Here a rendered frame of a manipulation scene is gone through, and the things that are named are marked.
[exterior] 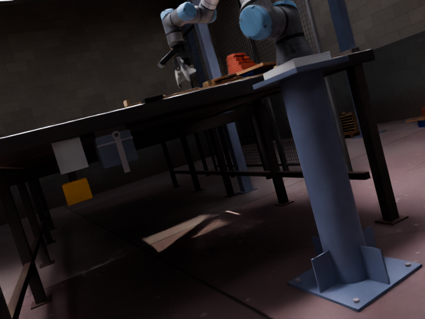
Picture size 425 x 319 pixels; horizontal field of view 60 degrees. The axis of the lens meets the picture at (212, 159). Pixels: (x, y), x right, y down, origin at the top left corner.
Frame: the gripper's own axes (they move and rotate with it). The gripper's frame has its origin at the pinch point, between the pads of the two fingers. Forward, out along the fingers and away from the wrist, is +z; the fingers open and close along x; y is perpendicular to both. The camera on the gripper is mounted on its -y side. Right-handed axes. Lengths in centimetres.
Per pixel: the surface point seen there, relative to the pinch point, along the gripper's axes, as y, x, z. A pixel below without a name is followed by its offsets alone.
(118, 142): -41, -23, 18
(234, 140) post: 105, 175, 40
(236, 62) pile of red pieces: 68, 65, -17
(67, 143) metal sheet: -58, -20, 14
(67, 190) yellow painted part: -63, -22, 31
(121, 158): -41, -23, 25
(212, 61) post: 103, 175, -43
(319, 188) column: 23, -49, 57
